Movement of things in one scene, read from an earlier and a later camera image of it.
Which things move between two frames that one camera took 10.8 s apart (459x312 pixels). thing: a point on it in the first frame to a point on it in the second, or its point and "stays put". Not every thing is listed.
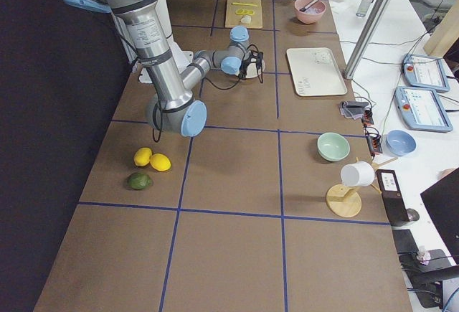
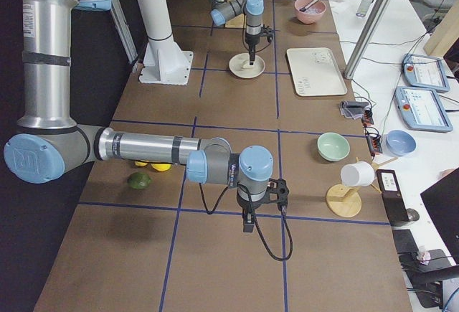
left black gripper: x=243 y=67 to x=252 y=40
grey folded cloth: x=353 y=109 stays put
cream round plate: x=252 y=68 stays put
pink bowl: x=312 y=14 stays put
